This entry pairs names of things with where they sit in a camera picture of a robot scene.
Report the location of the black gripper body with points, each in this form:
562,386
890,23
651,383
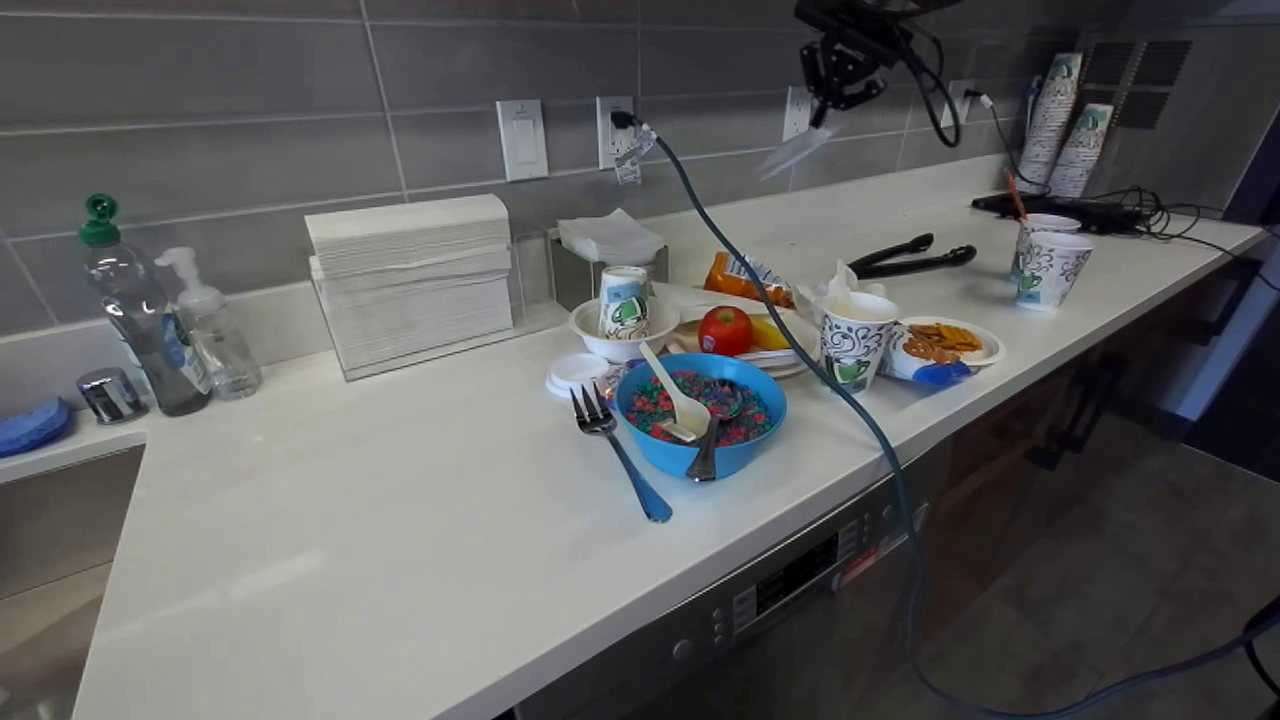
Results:
847,61

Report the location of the white plate with orange food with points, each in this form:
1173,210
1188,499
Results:
940,342

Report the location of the white plate with fruit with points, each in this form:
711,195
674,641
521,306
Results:
786,360

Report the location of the metal tissue dispenser box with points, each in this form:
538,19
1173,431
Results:
574,283

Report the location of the crumpled white napkin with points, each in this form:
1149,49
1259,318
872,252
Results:
843,283

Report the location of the black kitchen tongs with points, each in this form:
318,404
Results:
920,260

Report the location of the orange snack packet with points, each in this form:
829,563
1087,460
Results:
730,283

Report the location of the stack of paper cups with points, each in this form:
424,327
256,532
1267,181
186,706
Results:
1049,120
1083,153

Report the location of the yellow banana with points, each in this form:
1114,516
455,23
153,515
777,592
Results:
769,338

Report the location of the black elongated device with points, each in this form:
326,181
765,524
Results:
1066,210

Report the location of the small printed paper cup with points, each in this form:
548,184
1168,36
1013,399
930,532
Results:
622,303

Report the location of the blue snack bag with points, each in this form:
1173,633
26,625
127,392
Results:
940,379

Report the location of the small white bowl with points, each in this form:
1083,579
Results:
594,338

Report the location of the white plastic spoon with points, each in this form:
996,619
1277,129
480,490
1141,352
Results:
686,419

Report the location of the blue bowl with cereal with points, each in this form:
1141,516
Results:
664,453

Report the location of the white rack box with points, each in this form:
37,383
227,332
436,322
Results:
415,295

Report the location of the built-in dishwasher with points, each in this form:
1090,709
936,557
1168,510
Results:
800,602

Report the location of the clear soap pump bottle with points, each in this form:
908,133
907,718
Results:
227,352

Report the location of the clear bottle green cap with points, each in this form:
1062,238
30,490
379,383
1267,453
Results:
146,332

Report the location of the small metal object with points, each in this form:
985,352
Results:
111,399

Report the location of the blue sponge dish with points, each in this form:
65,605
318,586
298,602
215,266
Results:
30,427

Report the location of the kitchen sink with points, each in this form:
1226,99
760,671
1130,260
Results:
53,563

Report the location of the white wall outlet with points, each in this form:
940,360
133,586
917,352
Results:
799,113
605,147

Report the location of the white wall switch plate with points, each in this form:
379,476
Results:
521,142

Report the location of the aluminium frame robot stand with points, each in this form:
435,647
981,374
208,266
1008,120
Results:
1226,345

